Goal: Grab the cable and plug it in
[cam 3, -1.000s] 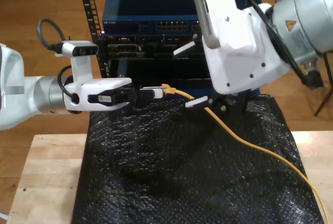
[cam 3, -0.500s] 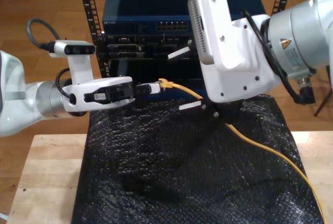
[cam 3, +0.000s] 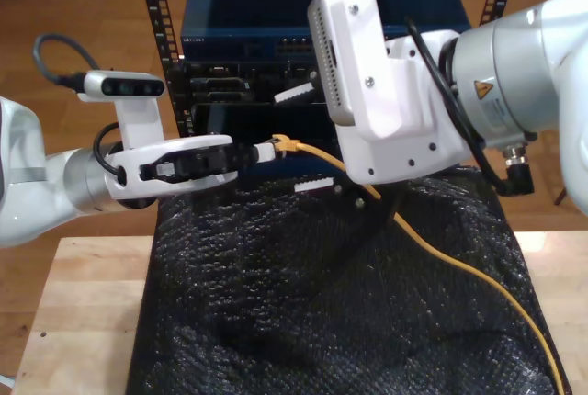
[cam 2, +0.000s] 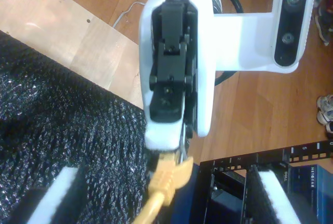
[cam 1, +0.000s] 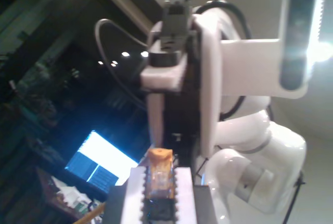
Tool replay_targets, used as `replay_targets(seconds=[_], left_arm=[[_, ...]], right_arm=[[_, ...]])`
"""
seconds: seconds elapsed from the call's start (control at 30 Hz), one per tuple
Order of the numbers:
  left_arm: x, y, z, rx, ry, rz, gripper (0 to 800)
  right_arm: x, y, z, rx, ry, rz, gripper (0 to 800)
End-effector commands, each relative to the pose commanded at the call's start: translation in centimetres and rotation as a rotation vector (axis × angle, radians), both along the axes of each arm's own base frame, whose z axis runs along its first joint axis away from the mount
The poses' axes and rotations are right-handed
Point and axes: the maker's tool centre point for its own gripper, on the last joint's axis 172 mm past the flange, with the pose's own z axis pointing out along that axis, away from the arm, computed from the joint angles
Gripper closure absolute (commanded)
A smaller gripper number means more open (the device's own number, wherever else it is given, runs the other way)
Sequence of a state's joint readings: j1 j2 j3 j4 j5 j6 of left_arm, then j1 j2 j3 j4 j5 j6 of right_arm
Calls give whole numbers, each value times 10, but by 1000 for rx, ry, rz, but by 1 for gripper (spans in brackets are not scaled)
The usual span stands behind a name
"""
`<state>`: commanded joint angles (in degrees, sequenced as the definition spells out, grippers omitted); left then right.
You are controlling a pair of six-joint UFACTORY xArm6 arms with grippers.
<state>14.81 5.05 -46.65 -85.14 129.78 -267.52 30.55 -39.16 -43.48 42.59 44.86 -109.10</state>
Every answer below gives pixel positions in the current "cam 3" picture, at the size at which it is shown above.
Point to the blue network switch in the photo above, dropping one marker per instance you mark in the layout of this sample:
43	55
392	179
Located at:
252	0

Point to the black bubble wrap mat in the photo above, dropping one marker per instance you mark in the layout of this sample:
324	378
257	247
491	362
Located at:
321	321

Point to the black rack server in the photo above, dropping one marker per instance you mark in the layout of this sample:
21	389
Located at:
220	85

